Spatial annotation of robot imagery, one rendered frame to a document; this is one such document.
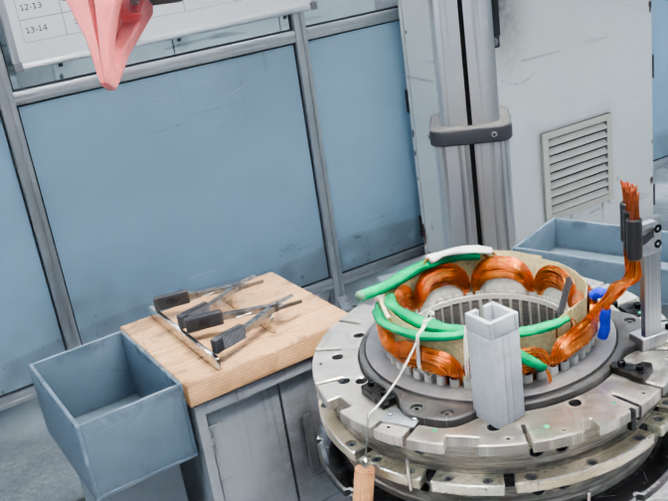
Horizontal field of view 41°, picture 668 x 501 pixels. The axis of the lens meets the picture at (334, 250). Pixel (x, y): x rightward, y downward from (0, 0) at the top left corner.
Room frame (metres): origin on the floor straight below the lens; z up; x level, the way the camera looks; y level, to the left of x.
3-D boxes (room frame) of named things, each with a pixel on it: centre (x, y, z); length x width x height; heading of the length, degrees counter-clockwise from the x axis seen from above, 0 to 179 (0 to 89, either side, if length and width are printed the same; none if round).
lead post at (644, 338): (0.67, -0.25, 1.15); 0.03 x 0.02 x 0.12; 109
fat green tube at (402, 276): (0.77, -0.07, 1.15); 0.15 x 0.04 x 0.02; 117
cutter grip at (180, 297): (0.94, 0.19, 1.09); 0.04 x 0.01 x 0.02; 106
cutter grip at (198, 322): (0.87, 0.15, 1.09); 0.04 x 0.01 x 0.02; 105
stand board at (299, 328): (0.91, 0.12, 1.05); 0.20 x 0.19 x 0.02; 120
